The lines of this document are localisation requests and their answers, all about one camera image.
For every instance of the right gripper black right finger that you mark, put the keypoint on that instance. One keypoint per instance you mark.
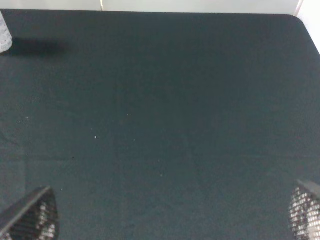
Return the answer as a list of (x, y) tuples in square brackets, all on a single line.
[(304, 211)]

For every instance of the blue cap yogurt bottle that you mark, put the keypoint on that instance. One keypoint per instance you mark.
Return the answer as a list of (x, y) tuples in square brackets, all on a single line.
[(6, 40)]

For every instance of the black tablecloth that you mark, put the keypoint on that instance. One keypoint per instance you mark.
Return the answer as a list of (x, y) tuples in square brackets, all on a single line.
[(160, 126)]

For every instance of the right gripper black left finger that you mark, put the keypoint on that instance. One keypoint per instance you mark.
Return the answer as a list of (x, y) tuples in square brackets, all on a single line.
[(33, 217)]

